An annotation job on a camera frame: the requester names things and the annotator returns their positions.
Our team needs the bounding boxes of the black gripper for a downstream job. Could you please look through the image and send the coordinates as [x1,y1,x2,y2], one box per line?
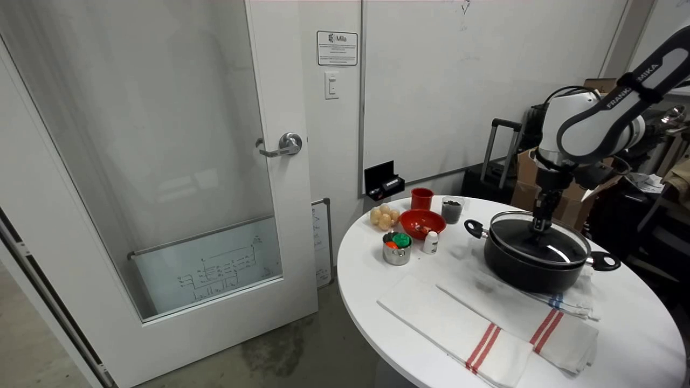
[531,170,570,236]

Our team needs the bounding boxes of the glass pot lid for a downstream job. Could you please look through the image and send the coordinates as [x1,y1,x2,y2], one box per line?
[489,213,589,267]

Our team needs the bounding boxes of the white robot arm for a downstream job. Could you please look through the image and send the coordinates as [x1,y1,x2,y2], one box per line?
[531,27,690,233]

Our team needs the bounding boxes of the white towel blue stripes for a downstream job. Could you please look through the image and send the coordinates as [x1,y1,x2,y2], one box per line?
[546,284,600,321]

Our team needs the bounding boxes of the white towel red stripes right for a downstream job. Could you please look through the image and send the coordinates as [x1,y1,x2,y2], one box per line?
[438,275,600,376]

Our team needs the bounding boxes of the white towel red stripes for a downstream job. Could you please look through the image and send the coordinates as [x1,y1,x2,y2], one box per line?
[379,284,531,388]
[438,275,600,376]

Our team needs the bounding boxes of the white towel red stripes left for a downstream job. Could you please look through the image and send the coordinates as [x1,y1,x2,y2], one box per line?
[379,284,531,388]

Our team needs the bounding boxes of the cardboard box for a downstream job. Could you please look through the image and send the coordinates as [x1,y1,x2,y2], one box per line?
[509,148,626,236]

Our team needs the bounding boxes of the black suitcase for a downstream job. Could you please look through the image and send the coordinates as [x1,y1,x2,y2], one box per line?
[462,120,521,203]

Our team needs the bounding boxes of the black cooking pot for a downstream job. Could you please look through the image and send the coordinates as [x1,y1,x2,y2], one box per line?
[463,212,622,296]

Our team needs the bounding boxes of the clear cup dark contents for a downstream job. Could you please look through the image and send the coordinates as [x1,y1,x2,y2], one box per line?
[443,201,462,224]

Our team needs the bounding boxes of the red mug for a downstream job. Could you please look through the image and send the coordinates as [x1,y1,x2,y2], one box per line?
[411,189,433,209]

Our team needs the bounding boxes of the small white shaker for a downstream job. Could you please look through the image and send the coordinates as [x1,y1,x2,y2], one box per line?
[423,231,440,255]

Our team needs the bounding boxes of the red bowl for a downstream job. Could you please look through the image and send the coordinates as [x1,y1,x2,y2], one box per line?
[398,209,447,240]

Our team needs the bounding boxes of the yellow round food pieces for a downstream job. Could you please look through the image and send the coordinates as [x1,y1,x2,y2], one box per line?
[368,206,401,231]

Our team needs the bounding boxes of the white glass door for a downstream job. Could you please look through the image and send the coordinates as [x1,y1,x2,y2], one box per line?
[0,0,316,388]

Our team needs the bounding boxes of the white light switch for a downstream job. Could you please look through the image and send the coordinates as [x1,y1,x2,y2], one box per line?
[324,71,339,99]

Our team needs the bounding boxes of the wall sign plate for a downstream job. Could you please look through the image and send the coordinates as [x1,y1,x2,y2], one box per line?
[316,31,357,68]

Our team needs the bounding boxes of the silver door handle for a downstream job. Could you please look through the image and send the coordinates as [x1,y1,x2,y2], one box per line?
[255,135,301,158]

